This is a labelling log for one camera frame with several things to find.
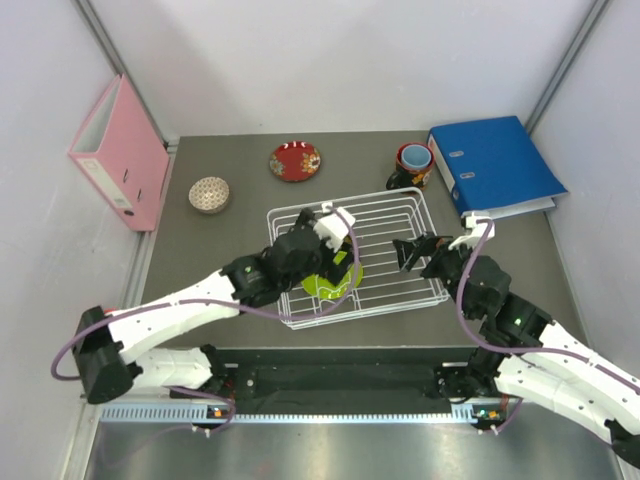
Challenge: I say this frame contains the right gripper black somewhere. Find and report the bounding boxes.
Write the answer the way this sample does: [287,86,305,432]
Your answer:
[393,232,481,320]

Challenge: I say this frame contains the lime green plate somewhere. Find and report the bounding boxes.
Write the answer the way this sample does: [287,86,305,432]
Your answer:
[301,265,364,300]

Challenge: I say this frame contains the black skull mug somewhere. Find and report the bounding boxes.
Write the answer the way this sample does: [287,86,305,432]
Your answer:
[385,143,435,190]

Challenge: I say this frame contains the red floral bowl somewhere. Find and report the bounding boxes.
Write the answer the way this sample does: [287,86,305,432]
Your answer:
[268,141,322,182]

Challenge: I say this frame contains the light blue cup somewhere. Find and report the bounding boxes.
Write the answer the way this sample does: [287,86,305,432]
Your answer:
[400,143,433,171]

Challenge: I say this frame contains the patterned small bowl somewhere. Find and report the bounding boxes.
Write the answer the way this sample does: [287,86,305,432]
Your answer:
[188,177,231,214]

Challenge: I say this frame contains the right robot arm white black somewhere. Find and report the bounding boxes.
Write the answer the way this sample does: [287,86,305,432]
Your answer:
[393,235,639,467]

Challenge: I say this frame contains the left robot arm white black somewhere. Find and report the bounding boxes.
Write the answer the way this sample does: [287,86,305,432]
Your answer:
[71,208,355,404]

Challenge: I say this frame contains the blue binder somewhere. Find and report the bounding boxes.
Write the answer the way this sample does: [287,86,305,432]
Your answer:
[427,116,568,220]

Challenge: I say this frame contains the pink binder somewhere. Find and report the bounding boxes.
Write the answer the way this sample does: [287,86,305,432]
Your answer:
[68,75,169,232]

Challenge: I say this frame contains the white wire dish rack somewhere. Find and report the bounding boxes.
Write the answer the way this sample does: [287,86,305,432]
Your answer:
[267,187,449,330]

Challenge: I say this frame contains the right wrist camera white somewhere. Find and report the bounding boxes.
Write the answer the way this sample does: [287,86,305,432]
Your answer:
[448,210,495,250]

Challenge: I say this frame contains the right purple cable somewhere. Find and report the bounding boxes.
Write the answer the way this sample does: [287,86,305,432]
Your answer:
[455,217,640,391]

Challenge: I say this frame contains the purple cable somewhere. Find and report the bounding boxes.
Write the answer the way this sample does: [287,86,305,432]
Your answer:
[455,217,640,391]
[50,207,362,381]

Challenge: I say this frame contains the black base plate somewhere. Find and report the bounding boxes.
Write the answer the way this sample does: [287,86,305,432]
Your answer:
[199,347,499,414]

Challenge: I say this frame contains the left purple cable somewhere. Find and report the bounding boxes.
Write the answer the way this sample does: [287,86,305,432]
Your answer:
[50,207,362,381]

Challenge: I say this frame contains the slotted cable duct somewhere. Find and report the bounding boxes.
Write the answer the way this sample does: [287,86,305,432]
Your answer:
[100,403,505,425]

